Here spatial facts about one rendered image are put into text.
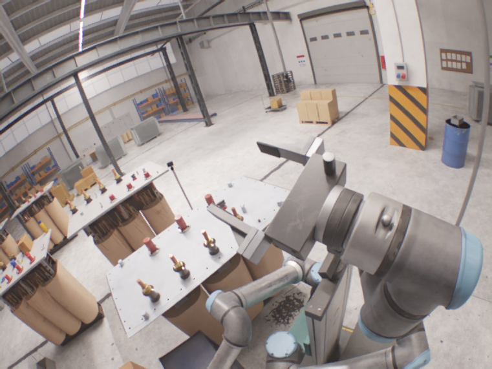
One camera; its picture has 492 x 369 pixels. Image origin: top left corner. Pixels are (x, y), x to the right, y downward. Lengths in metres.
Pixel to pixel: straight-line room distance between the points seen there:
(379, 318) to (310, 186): 0.21
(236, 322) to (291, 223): 0.71
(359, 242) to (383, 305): 0.12
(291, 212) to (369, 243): 0.10
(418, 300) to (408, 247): 0.07
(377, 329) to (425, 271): 0.14
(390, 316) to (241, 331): 0.69
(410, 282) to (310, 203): 0.15
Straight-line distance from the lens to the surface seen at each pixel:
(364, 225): 0.23
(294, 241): 0.25
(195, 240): 1.77
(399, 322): 0.32
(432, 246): 0.24
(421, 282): 0.25
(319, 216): 0.25
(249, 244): 0.27
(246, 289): 1.06
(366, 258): 0.24
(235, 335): 0.92
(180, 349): 1.92
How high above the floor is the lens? 2.46
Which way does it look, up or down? 30 degrees down
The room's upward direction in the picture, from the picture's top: 18 degrees counter-clockwise
